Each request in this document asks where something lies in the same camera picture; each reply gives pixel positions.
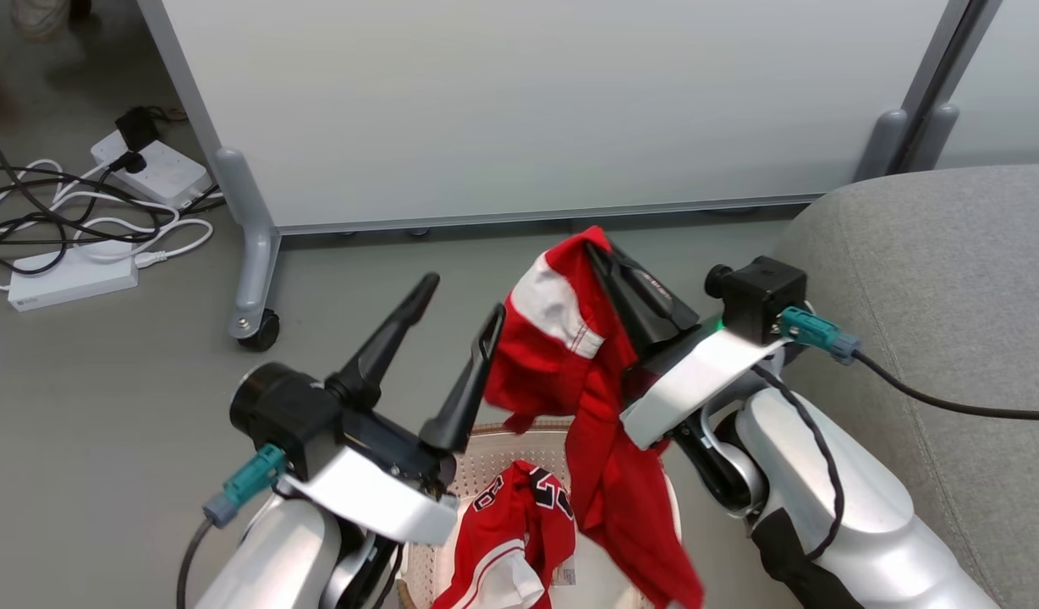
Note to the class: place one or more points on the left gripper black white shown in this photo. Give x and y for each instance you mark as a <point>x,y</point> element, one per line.
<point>376,499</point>

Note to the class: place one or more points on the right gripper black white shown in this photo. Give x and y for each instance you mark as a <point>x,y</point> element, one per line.
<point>697,376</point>

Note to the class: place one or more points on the red garment with white panel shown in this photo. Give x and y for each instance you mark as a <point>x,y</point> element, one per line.
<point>608,457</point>

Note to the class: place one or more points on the red jersey with black numbers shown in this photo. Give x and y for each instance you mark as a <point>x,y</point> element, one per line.
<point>507,524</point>

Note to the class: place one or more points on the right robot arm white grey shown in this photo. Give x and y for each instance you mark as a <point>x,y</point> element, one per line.
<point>875,524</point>

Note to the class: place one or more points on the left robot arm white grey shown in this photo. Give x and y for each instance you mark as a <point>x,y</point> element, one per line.
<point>274,558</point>

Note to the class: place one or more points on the cream perforated laundry basket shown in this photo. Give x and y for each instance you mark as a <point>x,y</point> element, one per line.
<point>494,444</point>

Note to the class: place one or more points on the black caster wheel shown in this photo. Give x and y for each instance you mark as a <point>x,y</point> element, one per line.
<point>261,331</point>

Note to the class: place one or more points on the grey partition leg with caster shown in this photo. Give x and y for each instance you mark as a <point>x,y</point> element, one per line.
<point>250,245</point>

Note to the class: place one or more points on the large white partition panel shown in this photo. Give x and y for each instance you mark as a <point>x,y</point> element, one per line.
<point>528,101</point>

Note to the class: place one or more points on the printed label sticker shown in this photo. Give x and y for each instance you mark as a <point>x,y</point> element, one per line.
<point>565,576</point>

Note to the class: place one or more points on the grey partition leg upright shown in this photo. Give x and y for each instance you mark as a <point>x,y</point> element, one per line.
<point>882,144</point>
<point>938,135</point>

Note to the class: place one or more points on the grey fabric sofa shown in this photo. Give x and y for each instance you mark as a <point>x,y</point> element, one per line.
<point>951,279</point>

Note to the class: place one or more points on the white power strip with plugs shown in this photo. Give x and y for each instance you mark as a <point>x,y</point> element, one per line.
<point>168,173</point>

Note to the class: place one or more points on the long white power strip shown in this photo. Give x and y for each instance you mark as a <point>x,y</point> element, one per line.
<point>71,279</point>

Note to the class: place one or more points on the black plug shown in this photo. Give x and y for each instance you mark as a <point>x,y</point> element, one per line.
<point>129,161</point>

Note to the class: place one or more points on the black power adapter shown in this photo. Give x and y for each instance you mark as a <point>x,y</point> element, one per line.
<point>137,128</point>

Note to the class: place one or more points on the narrow white partition panel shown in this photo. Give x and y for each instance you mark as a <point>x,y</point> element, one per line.
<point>1006,76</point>

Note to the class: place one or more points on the small dark floor object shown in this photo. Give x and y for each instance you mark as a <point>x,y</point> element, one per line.
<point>79,8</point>

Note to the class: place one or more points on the pale sneaker shoe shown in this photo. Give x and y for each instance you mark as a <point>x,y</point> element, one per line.
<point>39,17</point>

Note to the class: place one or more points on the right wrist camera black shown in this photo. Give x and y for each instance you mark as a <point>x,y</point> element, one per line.
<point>761,296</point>

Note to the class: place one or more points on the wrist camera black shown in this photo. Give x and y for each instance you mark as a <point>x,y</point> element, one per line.
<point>761,296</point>
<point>274,414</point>

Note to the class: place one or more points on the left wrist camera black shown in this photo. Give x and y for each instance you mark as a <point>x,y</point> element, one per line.
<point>274,414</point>

